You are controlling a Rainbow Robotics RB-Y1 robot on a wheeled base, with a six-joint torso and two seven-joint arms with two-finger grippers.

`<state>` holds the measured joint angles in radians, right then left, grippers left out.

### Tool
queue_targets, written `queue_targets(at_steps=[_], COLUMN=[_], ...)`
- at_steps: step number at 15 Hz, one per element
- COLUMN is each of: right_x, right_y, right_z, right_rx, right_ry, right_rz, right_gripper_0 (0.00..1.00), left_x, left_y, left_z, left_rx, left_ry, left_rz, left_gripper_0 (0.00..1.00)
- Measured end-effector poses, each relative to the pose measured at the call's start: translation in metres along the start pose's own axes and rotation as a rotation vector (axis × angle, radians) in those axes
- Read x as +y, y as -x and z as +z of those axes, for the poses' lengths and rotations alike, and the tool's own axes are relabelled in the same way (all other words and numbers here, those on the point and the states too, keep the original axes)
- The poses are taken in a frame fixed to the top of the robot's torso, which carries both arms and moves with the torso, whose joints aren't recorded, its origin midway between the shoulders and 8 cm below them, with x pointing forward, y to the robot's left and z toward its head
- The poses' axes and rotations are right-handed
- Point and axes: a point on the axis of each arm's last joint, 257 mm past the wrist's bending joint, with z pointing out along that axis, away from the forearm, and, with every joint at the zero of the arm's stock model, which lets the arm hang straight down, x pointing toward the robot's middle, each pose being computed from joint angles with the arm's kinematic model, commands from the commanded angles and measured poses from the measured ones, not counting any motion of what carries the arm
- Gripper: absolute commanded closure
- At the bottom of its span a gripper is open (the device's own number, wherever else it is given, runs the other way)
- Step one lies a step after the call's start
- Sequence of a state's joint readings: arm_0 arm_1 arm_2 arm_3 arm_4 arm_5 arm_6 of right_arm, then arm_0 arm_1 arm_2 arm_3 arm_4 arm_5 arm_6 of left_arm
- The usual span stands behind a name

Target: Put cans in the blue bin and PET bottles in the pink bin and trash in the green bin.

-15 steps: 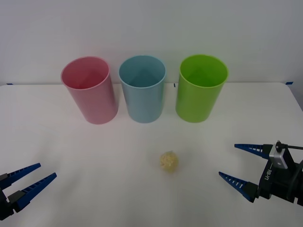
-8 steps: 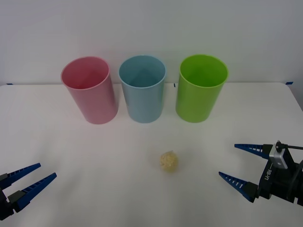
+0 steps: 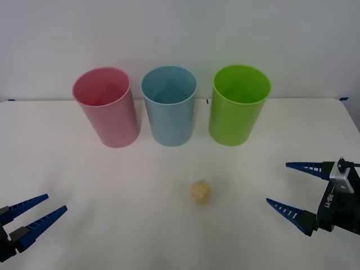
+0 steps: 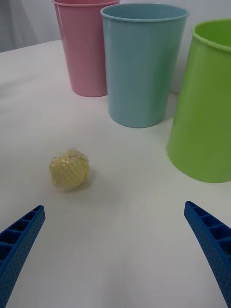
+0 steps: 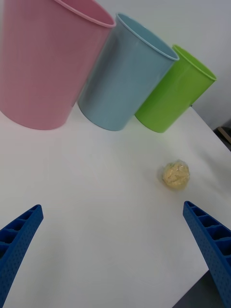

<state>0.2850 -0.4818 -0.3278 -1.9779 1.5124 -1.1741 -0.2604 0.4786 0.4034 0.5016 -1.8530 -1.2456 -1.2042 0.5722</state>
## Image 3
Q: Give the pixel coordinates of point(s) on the pink plastic bin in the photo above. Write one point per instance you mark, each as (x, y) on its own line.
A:
(112, 126)

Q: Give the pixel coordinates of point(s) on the green plastic bin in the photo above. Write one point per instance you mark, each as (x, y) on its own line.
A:
(233, 123)

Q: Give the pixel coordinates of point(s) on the yellow ball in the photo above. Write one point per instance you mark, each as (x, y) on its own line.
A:
(200, 192)

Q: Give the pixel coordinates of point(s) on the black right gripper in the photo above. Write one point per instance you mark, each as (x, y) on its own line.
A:
(339, 209)

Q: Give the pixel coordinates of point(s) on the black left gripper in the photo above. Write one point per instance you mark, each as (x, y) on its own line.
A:
(4, 244)

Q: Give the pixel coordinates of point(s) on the pale blue plastic bin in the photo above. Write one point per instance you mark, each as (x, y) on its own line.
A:
(171, 126)

